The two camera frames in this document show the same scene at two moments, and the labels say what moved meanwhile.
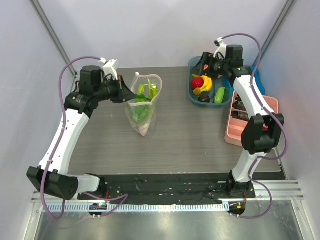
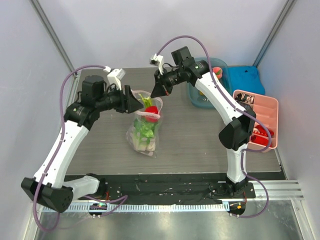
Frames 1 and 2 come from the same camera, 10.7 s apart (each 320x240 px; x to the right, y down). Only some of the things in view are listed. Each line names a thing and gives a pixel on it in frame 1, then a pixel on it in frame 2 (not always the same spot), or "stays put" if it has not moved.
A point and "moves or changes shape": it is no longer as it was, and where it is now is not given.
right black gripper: (208, 65) to (162, 82)
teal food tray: (221, 93) stays put
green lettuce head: (140, 110) to (143, 129)
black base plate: (166, 187) stays put
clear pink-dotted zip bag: (140, 111) moves or changes shape
